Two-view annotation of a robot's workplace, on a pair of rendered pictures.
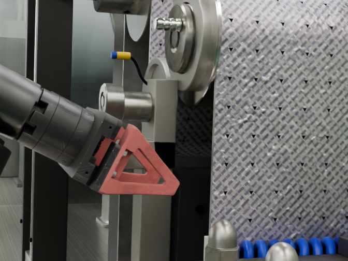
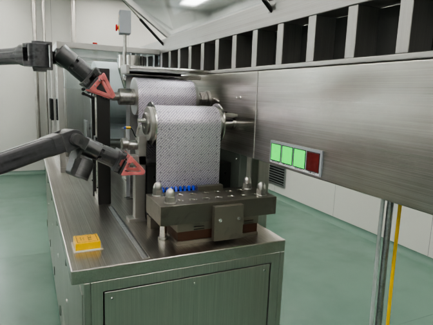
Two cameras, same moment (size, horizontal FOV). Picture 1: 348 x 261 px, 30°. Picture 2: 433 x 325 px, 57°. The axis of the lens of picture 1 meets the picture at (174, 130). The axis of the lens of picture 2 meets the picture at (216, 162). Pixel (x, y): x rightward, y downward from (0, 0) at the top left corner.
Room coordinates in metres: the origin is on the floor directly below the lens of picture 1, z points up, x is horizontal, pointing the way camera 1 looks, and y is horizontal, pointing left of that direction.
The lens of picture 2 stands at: (-0.66, -0.09, 1.36)
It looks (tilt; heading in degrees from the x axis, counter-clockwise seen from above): 10 degrees down; 353
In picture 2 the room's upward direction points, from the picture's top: 2 degrees clockwise
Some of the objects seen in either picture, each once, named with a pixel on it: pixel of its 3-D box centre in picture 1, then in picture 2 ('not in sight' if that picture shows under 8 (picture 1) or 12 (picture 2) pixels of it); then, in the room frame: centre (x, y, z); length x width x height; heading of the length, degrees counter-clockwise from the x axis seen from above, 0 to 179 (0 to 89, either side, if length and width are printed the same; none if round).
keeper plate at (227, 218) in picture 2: not in sight; (227, 222); (0.52, -0.27, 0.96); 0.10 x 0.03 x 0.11; 109
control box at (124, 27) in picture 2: not in sight; (122, 22); (1.25, 0.14, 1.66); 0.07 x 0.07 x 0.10; 12
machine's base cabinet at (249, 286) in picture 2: not in sight; (113, 249); (1.62, 0.24, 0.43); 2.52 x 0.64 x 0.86; 19
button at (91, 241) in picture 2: not in sight; (86, 242); (0.49, 0.16, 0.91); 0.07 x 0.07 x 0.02; 19
